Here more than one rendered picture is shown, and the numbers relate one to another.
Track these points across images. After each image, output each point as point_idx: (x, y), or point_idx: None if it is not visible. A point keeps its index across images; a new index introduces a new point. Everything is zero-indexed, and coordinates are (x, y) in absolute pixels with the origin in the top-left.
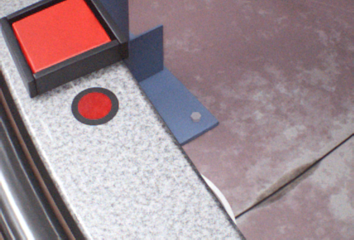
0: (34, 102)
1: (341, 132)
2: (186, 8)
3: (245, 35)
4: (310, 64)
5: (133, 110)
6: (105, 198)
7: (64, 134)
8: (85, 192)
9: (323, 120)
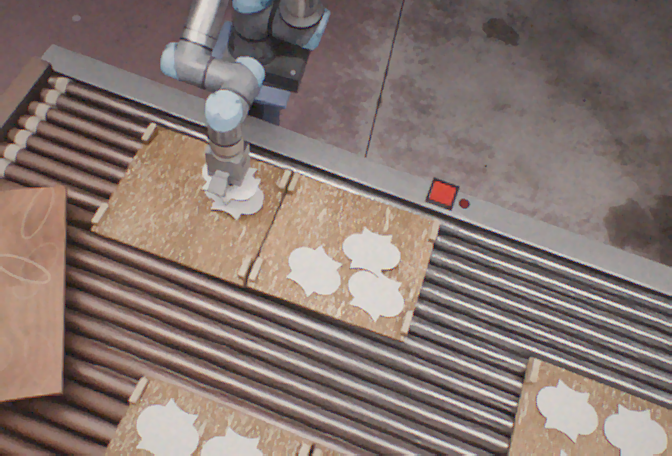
0: (452, 211)
1: (363, 143)
2: None
3: (285, 123)
4: (324, 119)
5: (471, 199)
6: (485, 219)
7: (465, 213)
8: (481, 221)
9: (351, 142)
